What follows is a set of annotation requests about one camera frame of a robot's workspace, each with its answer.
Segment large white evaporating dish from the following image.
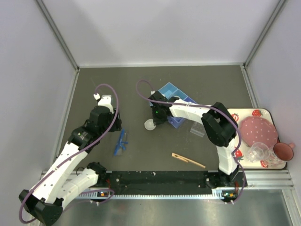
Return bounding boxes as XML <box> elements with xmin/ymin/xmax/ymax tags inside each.
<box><xmin>144</xmin><ymin>119</ymin><xmax>156</xmax><ymax>131</ymax></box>

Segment blue plastic bin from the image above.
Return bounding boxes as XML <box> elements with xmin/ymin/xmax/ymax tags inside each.
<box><xmin>157</xmin><ymin>82</ymin><xmax>199</xmax><ymax>129</ymax></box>

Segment blue safety glasses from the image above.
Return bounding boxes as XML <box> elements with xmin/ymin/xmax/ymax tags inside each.
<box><xmin>113</xmin><ymin>129</ymin><xmax>128</xmax><ymax>156</ymax></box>

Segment clear test tube rack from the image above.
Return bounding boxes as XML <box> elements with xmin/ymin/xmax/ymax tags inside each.
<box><xmin>190</xmin><ymin>122</ymin><xmax>206</xmax><ymax>137</ymax></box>

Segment wooden test tube clamp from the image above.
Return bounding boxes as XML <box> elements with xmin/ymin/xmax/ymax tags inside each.
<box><xmin>171</xmin><ymin>153</ymin><xmax>206</xmax><ymax>169</ymax></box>

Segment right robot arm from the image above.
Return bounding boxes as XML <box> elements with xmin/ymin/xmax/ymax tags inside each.
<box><xmin>148</xmin><ymin>91</ymin><xmax>242</xmax><ymax>186</ymax></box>

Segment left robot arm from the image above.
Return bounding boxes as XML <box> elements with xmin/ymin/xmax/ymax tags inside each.
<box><xmin>18</xmin><ymin>104</ymin><xmax>121</xmax><ymax>226</ymax></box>

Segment strawberry pattern tray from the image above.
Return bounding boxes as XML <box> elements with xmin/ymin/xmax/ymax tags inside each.
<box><xmin>228</xmin><ymin>108</ymin><xmax>286</xmax><ymax>170</ymax></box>

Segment pink plate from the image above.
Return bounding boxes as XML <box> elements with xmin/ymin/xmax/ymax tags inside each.
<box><xmin>238</xmin><ymin>116</ymin><xmax>278</xmax><ymax>148</ymax></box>

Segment clear plastic cup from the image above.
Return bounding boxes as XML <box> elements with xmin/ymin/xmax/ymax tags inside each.
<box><xmin>246</xmin><ymin>142</ymin><xmax>270</xmax><ymax>162</ymax></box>

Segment clear glass on tray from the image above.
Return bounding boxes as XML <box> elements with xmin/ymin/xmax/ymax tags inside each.
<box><xmin>266</xmin><ymin>150</ymin><xmax>285</xmax><ymax>168</ymax></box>

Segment red funnel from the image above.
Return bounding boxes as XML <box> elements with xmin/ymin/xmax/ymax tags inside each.
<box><xmin>273</xmin><ymin>143</ymin><xmax>295</xmax><ymax>161</ymax></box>

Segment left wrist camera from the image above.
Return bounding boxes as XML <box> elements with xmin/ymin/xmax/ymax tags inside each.
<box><xmin>93</xmin><ymin>93</ymin><xmax>114</xmax><ymax>113</ymax></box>

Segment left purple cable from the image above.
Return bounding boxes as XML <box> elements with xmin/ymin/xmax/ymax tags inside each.
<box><xmin>18</xmin><ymin>83</ymin><xmax>119</xmax><ymax>224</ymax></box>

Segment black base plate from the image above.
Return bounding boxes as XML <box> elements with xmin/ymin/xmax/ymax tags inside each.
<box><xmin>93</xmin><ymin>171</ymin><xmax>244</xmax><ymax>195</ymax></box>

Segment grey cable duct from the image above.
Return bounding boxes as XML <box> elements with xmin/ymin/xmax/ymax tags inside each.
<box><xmin>77</xmin><ymin>189</ymin><xmax>238</xmax><ymax>200</ymax></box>

